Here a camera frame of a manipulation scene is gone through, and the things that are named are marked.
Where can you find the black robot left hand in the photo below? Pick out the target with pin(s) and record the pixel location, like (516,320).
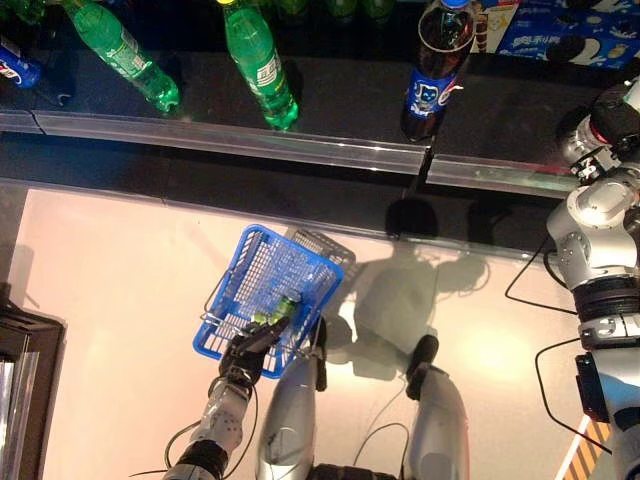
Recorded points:
(245,355)

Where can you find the small bottles in basket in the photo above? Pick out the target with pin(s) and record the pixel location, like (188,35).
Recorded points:
(289,305)

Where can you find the white snack box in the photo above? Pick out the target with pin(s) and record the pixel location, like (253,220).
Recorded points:
(495,30)

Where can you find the yellow black hazard tape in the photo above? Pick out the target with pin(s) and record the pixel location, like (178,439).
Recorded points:
(585,452)

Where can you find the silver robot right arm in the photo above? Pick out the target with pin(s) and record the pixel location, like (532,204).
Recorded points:
(590,225)

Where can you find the blue Oreo biscuit box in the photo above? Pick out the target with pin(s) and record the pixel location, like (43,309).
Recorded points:
(575,6)
(575,47)

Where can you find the blue plastic shopping basket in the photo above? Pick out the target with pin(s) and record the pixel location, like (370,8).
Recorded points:
(280,270)

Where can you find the silver robot left leg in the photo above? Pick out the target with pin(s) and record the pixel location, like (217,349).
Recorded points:
(290,415)

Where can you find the dark shelf board clear rail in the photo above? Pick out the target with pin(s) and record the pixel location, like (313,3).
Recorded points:
(500,125)
(350,100)
(15,122)

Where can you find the black base shelf board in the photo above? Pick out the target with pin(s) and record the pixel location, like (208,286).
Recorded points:
(275,185)
(75,160)
(500,220)

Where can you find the silver robot leg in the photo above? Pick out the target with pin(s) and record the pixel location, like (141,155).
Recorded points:
(290,415)
(440,425)

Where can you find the silver robot right leg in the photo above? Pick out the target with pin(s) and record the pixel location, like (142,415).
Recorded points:
(440,425)

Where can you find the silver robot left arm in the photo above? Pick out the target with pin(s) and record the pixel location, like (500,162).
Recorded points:
(220,420)

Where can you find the black robot waist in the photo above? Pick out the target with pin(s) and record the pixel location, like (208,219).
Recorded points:
(355,472)

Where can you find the dark low display shelf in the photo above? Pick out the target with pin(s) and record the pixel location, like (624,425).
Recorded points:
(30,375)

